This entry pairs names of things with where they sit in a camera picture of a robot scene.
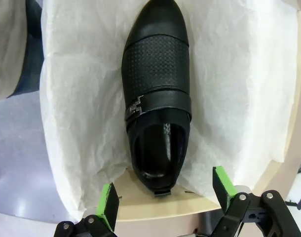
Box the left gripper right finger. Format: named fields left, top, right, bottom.
left=209, top=165, right=301, bottom=237

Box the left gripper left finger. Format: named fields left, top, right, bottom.
left=53, top=182, right=120, bottom=237

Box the cardboard shoe box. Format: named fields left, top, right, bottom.
left=114, top=7, right=301, bottom=219

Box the white tissue paper sheet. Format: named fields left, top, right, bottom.
left=38, top=0, right=300, bottom=217

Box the black leather buckle shoe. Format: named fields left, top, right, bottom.
left=121, top=0, right=192, bottom=198

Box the person in beige sweater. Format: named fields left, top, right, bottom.
left=0, top=0, right=44, bottom=99

